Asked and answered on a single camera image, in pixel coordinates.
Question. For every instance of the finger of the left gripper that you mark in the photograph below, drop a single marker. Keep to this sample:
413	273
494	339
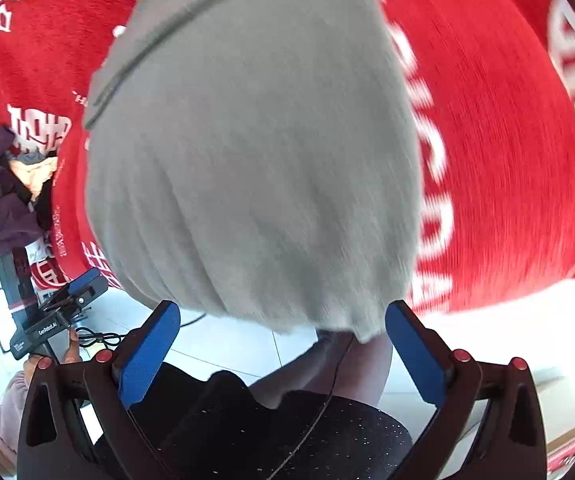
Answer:
78	293
90	281

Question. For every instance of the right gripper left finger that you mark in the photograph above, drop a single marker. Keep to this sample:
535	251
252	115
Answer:
54	442

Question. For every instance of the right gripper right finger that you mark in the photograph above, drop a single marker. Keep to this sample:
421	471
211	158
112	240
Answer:
510	440

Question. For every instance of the grey knit sweater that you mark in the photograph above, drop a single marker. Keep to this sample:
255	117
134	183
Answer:
257	159

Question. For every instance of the pink left sleeve forearm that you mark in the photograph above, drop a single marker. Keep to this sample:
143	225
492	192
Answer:
11	414

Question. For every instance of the pile of unfolded clothes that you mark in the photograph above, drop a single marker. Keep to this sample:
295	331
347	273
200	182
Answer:
25	195

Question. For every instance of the person's left hand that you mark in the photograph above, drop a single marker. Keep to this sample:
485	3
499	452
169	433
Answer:
71	355

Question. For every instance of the black sparkly skirt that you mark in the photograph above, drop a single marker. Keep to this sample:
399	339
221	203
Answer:
217	430

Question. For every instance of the red bedspread with white characters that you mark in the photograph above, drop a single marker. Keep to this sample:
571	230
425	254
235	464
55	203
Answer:
492	84

